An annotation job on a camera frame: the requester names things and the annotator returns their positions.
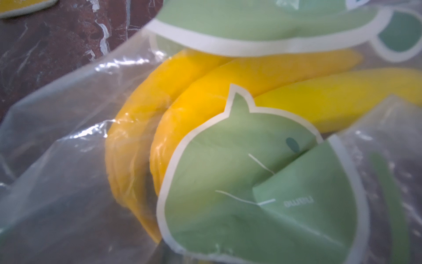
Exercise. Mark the zip-top bag with bananas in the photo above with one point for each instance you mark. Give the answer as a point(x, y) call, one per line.
point(251, 185)

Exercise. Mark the left bag banana two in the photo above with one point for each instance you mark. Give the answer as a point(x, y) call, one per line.
point(206, 97)

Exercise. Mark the left bag banana three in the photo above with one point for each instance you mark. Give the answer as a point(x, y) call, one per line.
point(129, 139)

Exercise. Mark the left bag banana one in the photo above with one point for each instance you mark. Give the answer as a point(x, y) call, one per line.
point(334, 102)

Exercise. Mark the yellow work glove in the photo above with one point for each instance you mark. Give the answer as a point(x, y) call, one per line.
point(15, 8)

